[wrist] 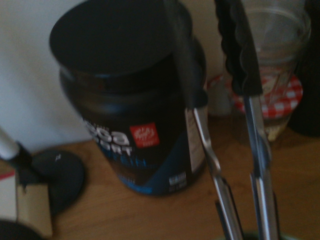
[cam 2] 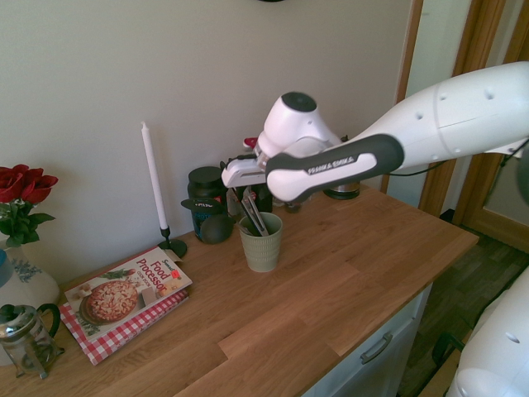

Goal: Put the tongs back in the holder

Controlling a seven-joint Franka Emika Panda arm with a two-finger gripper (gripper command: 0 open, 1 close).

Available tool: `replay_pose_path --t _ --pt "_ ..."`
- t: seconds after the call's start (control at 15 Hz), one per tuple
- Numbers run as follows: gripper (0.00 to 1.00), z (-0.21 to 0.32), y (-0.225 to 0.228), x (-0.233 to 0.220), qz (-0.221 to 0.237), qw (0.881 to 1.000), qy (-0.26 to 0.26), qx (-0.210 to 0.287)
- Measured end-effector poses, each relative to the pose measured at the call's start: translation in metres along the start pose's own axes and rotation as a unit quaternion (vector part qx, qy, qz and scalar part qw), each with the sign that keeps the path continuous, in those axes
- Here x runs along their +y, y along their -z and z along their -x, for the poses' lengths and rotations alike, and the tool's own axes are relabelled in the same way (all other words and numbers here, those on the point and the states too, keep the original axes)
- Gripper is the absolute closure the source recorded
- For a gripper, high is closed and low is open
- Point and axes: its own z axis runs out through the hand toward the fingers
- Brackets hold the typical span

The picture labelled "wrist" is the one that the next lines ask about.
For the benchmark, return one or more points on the steel tongs with black tips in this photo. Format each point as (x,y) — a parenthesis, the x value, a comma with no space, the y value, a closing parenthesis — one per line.
(247,75)

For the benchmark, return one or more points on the black candle holder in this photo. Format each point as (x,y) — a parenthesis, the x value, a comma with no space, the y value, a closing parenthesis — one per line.
(60,172)

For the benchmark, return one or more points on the black protein powder tub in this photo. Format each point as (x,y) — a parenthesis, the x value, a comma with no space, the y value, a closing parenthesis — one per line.
(112,100)

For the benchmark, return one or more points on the jar with red gingham lid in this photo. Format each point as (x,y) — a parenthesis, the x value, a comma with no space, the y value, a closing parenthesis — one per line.
(282,100)

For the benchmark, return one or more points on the empty clear glass jar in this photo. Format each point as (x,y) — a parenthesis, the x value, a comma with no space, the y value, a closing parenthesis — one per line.
(280,30)

